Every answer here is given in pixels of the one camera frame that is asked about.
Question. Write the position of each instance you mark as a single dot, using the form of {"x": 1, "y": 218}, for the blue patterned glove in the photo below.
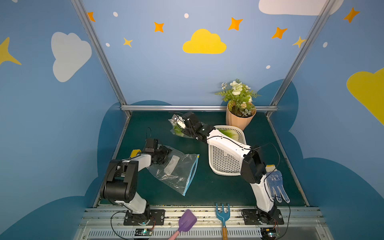
{"x": 275, "y": 183}

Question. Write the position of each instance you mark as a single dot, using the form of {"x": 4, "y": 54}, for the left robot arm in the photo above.
{"x": 120, "y": 183}

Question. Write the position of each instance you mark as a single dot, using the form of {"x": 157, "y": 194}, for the circuit board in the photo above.
{"x": 143, "y": 233}
{"x": 268, "y": 234}

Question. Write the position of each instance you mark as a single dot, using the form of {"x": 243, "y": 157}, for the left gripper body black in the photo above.
{"x": 163, "y": 153}

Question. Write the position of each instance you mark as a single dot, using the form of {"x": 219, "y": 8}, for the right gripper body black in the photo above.
{"x": 188, "y": 125}

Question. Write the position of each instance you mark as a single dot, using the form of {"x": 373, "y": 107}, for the clear zip-top bag blue seal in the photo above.
{"x": 178, "y": 172}

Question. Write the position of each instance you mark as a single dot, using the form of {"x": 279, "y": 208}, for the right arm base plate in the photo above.
{"x": 256, "y": 217}

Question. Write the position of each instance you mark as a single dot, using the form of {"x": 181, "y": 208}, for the green chinese cabbage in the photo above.
{"x": 231, "y": 134}

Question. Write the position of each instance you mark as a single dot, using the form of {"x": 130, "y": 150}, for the aluminium back frame rail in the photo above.
{"x": 173, "y": 108}

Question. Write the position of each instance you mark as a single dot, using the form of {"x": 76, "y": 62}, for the left circuit board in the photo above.
{"x": 143, "y": 233}

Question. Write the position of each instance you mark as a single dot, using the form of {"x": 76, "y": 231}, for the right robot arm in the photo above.
{"x": 253, "y": 167}

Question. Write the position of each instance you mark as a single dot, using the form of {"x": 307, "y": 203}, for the teal toy garden rake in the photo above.
{"x": 223, "y": 215}

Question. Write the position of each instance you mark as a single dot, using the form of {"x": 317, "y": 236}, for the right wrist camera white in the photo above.
{"x": 181, "y": 123}

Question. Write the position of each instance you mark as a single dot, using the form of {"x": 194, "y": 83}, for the purple toy shovel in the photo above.
{"x": 186, "y": 222}

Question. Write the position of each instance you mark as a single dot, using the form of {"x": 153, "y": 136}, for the right circuit board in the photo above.
{"x": 268, "y": 234}

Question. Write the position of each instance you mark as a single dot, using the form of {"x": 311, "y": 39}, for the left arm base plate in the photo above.
{"x": 156, "y": 216}

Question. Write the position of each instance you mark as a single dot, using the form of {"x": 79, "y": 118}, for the yellow toy spatula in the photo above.
{"x": 135, "y": 153}

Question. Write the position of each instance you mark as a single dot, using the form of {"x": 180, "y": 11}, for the potted artificial flower plant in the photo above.
{"x": 239, "y": 98}

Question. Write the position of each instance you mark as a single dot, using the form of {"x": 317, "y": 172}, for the white perforated plastic basket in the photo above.
{"x": 223, "y": 163}

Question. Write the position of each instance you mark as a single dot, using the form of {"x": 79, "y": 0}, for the pink-dotted bag of cabbages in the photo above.
{"x": 176, "y": 129}

